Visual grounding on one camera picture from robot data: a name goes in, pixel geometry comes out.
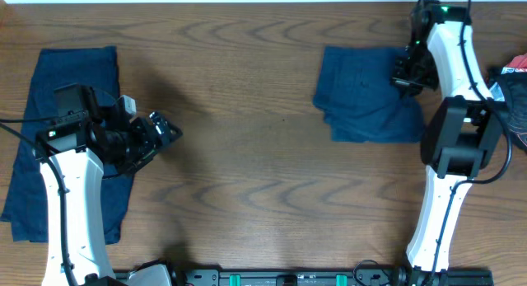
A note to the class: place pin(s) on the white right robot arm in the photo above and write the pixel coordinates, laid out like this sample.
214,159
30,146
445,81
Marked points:
463,133

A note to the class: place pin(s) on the red black clothes pile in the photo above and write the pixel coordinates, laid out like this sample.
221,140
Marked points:
508,84

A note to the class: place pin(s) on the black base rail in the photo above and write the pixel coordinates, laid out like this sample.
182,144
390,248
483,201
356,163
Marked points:
365,275

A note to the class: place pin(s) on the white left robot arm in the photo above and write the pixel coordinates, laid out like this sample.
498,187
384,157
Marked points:
73,151

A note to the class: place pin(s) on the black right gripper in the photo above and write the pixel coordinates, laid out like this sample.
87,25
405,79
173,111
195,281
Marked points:
409,87

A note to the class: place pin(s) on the dark blue shorts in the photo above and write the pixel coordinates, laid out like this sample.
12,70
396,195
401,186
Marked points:
358,101

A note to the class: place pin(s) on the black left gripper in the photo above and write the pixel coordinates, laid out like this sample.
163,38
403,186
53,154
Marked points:
152,134

